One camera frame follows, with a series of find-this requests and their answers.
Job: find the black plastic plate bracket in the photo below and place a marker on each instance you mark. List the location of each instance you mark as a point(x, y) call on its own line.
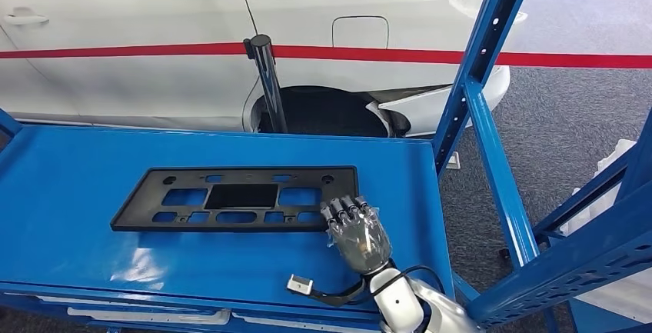
point(346, 183)

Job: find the white floor socket plate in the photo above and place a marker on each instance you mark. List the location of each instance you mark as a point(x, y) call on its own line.
point(454, 160)

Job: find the red barrier belt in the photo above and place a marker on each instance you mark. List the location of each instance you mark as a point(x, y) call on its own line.
point(407, 55)
point(127, 50)

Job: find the blue steel shelf rack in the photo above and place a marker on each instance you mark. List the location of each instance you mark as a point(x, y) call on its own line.
point(586, 320)
point(203, 269)

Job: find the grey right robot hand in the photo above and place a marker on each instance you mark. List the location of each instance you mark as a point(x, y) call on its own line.
point(361, 244)

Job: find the white plastic crate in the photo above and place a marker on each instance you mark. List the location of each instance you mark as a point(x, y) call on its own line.
point(305, 326)
point(631, 295)
point(153, 316)

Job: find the white car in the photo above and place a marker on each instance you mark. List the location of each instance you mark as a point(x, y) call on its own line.
point(153, 96)

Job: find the chrome barrier post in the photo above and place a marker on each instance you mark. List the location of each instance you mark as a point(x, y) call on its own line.
point(270, 86)

